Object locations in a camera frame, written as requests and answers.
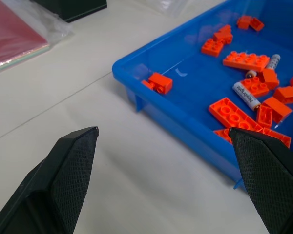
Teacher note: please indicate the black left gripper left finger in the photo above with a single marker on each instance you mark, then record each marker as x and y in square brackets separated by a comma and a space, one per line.
[70, 175]

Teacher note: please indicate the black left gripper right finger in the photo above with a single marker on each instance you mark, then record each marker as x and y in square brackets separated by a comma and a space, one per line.
[266, 175]

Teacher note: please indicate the black box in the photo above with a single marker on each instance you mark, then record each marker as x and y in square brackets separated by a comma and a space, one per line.
[73, 8]

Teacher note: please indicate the long orange flat brick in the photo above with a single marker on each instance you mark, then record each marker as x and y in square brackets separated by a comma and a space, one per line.
[234, 115]

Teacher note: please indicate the white AA battery with print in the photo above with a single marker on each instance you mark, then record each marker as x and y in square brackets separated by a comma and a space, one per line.
[246, 96]

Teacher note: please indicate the orange four-stud brick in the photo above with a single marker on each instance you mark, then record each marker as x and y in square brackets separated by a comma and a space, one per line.
[255, 86]
[212, 46]

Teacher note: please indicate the blue plastic bin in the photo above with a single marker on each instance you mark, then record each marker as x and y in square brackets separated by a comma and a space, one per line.
[195, 97]

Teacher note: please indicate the long orange eight-stud brick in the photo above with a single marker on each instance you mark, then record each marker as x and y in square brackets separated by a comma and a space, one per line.
[245, 61]

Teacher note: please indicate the small orange two-stud brick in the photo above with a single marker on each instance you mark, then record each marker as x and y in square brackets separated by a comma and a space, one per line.
[160, 83]

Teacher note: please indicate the red paper stack in plastic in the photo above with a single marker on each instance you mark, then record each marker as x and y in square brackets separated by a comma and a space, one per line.
[12, 36]

